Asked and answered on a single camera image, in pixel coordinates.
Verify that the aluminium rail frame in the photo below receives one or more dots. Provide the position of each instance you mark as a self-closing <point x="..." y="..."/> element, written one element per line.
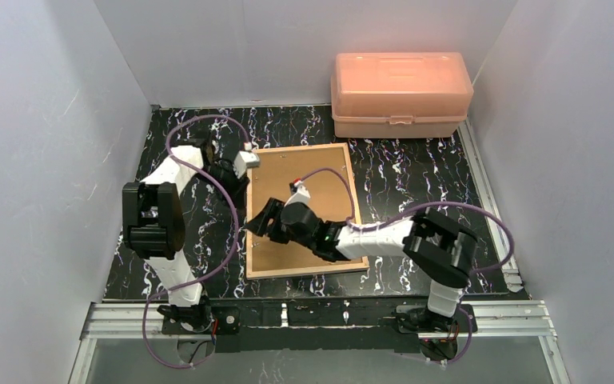
<point x="515" y="343"/>

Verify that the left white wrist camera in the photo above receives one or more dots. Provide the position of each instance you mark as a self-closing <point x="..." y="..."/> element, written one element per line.
<point x="245" y="159"/>

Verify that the picture frame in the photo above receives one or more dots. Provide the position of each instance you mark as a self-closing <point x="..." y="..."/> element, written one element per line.
<point x="304" y="212"/>

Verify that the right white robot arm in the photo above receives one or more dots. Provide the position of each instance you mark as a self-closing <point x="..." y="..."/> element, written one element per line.
<point x="440" y="246"/>

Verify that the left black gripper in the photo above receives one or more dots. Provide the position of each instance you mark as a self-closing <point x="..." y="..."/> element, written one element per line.
<point x="227" y="177"/>

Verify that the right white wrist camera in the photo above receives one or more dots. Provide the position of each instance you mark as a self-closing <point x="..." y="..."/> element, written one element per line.
<point x="299" y="193"/>

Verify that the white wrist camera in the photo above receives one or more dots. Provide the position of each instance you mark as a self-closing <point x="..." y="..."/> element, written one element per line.
<point x="299" y="193"/>
<point x="245" y="159"/>

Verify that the orange plastic storage box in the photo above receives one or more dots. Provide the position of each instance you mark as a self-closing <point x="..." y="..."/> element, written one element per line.
<point x="399" y="95"/>

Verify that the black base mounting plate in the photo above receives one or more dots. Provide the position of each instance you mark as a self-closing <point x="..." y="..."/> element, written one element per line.
<point x="324" y="324"/>

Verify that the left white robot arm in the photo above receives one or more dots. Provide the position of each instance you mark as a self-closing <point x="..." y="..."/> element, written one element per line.
<point x="154" y="226"/>

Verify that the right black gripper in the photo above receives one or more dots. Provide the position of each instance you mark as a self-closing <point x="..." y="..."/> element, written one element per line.
<point x="272" y="222"/>

